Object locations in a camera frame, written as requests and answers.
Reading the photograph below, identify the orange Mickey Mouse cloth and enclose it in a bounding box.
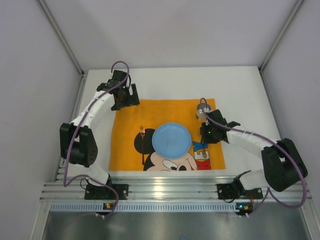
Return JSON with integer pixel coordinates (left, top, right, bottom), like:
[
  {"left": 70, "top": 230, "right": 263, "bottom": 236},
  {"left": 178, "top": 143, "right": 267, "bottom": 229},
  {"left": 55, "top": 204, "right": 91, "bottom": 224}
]
[{"left": 109, "top": 99, "right": 226, "bottom": 172}]

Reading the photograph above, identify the blue plastic plate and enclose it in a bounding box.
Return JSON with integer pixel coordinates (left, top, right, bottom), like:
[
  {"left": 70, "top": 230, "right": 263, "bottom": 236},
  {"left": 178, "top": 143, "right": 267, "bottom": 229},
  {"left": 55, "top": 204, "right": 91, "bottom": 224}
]
[{"left": 151, "top": 122, "right": 192, "bottom": 160}]

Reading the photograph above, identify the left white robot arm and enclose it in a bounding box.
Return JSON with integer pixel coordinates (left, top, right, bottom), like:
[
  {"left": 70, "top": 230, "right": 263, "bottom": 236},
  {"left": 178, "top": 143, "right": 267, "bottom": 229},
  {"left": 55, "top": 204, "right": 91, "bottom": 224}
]
[{"left": 59, "top": 70, "right": 140, "bottom": 187}]

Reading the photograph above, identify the copper fork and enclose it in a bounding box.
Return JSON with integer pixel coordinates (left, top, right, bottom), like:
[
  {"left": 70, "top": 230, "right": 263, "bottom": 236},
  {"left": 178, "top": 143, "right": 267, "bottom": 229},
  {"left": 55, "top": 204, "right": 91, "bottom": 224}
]
[{"left": 140, "top": 125, "right": 146, "bottom": 165}]

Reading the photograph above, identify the copper spoon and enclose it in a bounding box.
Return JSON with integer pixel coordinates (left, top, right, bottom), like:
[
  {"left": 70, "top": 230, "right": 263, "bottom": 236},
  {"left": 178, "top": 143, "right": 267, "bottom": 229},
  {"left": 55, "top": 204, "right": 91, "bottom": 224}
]
[{"left": 202, "top": 144, "right": 208, "bottom": 159}]

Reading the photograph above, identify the purple cable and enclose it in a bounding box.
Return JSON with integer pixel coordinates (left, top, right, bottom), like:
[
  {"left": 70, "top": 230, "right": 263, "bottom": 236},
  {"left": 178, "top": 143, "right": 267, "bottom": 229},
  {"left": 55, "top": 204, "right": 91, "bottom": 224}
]
[
  {"left": 199, "top": 97, "right": 308, "bottom": 218},
  {"left": 63, "top": 60, "right": 131, "bottom": 216}
]

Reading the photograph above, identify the perforated cable duct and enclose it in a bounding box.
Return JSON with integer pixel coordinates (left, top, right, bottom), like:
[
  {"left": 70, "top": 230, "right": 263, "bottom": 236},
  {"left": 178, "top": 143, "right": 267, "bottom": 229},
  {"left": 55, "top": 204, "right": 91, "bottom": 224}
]
[{"left": 50, "top": 202, "right": 252, "bottom": 213}]

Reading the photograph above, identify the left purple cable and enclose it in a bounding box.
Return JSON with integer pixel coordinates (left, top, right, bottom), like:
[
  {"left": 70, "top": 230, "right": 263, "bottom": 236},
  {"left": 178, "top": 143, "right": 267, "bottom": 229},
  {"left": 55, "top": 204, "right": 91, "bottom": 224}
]
[{"left": 63, "top": 60, "right": 131, "bottom": 216}]

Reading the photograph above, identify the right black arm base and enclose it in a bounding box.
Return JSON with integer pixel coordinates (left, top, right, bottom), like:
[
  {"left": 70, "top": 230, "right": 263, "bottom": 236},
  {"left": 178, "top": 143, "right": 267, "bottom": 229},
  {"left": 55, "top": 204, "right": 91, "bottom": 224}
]
[{"left": 216, "top": 171, "right": 263, "bottom": 203}]

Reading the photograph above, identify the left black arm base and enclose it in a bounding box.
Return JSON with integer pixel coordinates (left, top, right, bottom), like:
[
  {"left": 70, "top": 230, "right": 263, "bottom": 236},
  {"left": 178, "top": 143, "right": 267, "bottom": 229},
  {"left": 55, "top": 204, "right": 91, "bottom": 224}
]
[{"left": 80, "top": 178, "right": 129, "bottom": 200}]

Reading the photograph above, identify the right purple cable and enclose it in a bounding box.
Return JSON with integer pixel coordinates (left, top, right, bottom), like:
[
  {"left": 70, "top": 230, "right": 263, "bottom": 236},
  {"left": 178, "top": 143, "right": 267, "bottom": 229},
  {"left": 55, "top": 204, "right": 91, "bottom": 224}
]
[{"left": 199, "top": 97, "right": 308, "bottom": 218}]

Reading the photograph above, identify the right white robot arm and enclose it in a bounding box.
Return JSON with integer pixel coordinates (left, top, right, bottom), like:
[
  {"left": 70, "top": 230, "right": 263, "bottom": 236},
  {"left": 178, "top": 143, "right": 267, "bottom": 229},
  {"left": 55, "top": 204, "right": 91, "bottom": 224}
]
[{"left": 199, "top": 107, "right": 308, "bottom": 192}]

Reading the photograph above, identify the aluminium mounting rail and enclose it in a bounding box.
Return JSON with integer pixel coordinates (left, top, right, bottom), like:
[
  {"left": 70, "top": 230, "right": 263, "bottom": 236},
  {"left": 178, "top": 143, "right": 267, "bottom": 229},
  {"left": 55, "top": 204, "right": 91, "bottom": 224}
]
[{"left": 39, "top": 162, "right": 313, "bottom": 201}]

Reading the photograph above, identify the small metal cup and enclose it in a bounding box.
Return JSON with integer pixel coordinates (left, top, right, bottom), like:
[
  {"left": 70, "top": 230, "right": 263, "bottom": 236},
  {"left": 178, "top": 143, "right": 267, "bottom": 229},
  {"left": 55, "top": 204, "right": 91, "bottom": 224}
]
[{"left": 195, "top": 102, "right": 212, "bottom": 123}]

